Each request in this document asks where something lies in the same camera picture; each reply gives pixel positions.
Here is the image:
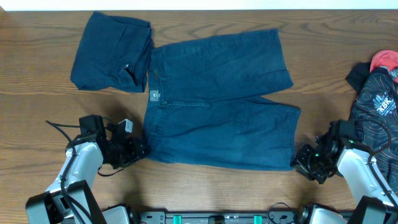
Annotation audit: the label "black patterned jersey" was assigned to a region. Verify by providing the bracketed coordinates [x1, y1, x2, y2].
[346, 62, 397, 193]

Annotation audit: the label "red garment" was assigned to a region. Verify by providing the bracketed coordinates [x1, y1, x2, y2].
[369, 50, 397, 82]

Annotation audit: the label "folded dark navy garment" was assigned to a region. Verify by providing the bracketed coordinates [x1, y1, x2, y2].
[70, 12, 154, 93]

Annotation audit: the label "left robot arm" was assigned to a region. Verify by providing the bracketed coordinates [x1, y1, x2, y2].
[25, 114, 149, 223]

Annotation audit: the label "blue denim shorts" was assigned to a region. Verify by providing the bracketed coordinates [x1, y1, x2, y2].
[144, 29, 300, 171]

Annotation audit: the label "black mounting rail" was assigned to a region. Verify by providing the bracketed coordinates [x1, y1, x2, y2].
[105, 203, 352, 224]

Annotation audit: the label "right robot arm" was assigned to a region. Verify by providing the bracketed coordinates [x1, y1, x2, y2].
[290, 119, 397, 223]

